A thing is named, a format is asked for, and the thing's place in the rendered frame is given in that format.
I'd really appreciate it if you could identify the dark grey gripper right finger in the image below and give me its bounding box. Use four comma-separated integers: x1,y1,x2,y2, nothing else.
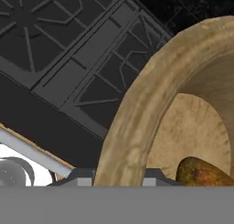
142,168,181,187

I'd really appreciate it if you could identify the dark grey hob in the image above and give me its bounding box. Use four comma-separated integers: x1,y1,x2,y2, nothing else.
0,0,176,141

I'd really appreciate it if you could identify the silver round object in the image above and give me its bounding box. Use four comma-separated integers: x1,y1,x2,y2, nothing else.
0,156,36,187

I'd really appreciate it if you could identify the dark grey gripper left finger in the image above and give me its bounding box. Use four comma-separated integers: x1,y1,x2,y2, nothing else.
45,167,97,187

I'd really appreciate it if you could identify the light wooden bowl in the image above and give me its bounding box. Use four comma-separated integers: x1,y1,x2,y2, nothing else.
92,16,234,187

